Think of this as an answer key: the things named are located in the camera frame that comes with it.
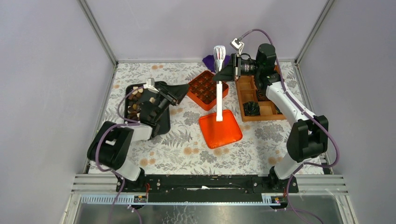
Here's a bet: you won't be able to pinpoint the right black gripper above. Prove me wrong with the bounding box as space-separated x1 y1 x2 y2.
212 54 261 83

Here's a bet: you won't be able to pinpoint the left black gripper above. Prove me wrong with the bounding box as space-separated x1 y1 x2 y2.
152 83 188 123

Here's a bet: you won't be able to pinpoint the white handled metal tongs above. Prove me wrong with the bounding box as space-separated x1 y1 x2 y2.
213 45 226 122

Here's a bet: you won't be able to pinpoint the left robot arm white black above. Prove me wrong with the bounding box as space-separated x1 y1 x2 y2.
87 80 189 192

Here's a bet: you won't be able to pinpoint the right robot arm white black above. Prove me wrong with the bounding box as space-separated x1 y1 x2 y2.
213 43 328 192

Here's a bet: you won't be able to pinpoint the orange chocolate box with tray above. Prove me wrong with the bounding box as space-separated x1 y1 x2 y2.
187 70 217 111

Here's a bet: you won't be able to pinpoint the purple cloth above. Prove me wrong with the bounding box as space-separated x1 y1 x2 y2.
202 55 231 73

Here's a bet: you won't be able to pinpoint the black plastic tray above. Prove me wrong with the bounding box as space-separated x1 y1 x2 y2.
123 89 170 138

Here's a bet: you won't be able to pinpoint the dark rolled tie left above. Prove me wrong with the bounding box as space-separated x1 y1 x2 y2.
243 101 260 116

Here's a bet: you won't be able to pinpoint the wooden compartment organizer box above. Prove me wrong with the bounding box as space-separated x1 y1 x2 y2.
235 76 285 122

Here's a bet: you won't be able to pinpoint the orange box lid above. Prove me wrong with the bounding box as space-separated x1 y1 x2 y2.
198 110 243 149

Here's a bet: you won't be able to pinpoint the floral patterned table mat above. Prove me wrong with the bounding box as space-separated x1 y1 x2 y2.
88 62 324 175

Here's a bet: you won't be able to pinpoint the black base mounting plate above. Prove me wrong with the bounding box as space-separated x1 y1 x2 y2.
116 175 299 203

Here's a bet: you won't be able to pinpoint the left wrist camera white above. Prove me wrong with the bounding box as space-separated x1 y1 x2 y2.
145 78 159 93

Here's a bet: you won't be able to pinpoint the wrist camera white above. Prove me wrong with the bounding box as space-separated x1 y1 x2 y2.
230 38 245 55
145 78 159 93

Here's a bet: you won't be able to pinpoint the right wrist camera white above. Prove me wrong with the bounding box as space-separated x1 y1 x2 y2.
230 38 245 55

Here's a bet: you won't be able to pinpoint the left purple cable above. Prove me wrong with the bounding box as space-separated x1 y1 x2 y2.
94 86 149 224

